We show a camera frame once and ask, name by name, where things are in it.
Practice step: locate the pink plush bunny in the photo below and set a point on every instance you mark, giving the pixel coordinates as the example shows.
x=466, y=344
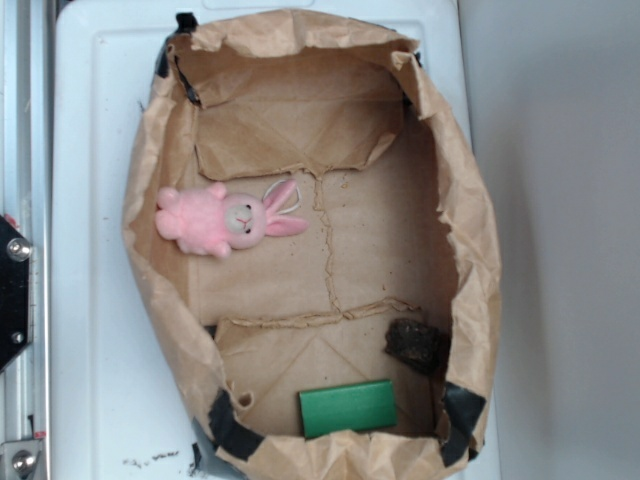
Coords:
x=213, y=221

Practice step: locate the brown paper bag tray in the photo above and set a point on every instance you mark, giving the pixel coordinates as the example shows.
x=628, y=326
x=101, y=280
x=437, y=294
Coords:
x=400, y=226

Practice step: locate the dark brown rough chunk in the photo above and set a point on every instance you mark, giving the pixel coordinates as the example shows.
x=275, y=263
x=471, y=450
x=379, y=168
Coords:
x=415, y=344

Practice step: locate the green rectangular block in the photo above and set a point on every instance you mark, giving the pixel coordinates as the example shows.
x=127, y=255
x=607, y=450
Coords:
x=357, y=407

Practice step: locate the black metal bracket plate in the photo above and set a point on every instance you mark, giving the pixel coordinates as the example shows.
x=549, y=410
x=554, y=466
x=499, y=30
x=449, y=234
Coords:
x=16, y=315

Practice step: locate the aluminium frame rail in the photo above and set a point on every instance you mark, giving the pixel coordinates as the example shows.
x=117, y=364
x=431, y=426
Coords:
x=27, y=54

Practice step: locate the silver corner bracket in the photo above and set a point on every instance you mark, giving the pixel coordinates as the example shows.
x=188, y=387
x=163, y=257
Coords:
x=22, y=460

